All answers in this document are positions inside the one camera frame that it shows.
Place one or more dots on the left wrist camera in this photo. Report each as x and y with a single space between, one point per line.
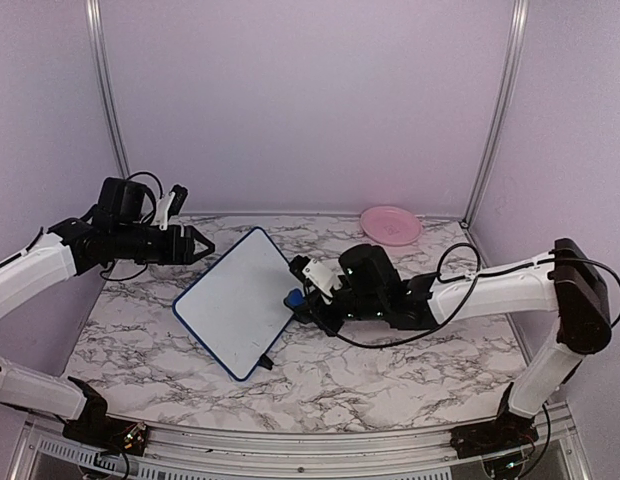
169 205

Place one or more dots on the front aluminium rail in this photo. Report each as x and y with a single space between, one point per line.
180 452

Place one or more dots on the pink plate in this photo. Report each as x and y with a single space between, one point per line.
390 226

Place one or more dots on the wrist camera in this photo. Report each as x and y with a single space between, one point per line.
308 270
169 205

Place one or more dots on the aluminium frame post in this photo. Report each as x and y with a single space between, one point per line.
105 87
505 92

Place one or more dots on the right aluminium frame post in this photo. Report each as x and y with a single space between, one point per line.
505 92

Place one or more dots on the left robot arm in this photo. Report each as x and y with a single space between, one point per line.
128 222

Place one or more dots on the blue whiteboard eraser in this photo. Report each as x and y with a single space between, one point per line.
294 299

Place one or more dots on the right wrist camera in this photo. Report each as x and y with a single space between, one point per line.
308 270

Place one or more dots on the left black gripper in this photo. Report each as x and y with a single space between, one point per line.
184 256

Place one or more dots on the small blue-framed whiteboard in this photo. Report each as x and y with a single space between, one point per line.
235 309

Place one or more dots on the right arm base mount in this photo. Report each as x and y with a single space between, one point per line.
489 437

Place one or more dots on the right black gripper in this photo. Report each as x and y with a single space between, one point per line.
321 316

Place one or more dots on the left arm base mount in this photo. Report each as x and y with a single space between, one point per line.
110 434

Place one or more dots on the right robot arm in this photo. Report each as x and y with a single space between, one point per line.
562 280

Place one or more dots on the left aluminium frame post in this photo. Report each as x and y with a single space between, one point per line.
105 87

